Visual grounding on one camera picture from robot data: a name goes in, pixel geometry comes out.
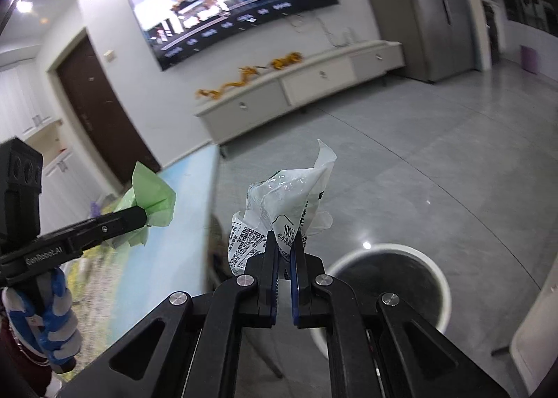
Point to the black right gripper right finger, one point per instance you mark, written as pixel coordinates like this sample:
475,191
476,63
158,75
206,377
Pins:
381,347

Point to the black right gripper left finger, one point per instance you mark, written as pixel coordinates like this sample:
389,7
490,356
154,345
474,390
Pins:
187,346

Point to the light green paper sheet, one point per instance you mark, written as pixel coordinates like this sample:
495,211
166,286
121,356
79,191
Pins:
155,196

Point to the white printed plastic bag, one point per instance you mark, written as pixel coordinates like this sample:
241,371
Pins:
286,204

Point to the white round trash bin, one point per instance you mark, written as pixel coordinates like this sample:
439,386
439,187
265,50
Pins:
403,270

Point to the blue white gloved left hand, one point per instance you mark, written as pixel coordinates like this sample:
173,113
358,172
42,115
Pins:
50,333

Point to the purple crumpled paper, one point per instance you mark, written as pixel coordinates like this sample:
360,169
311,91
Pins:
95,210

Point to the flower landscape table cover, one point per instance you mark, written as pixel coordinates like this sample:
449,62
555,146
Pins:
113,289

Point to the white upholstered chair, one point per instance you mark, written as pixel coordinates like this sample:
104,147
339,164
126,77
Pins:
534,345

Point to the dark brown entrance door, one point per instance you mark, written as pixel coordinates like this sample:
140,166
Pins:
100,113

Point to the white tv cabinet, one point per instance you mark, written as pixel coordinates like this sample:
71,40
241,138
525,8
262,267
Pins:
282,91

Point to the golden dragon figurine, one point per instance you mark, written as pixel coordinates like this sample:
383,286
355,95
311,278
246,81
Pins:
246,75

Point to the small golden figurine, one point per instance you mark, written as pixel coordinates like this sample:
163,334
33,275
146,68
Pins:
286,61

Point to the purple small waste bin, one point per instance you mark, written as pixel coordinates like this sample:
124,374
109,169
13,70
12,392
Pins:
529,59

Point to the grey double door refrigerator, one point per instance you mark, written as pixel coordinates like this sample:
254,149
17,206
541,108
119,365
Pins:
436,35

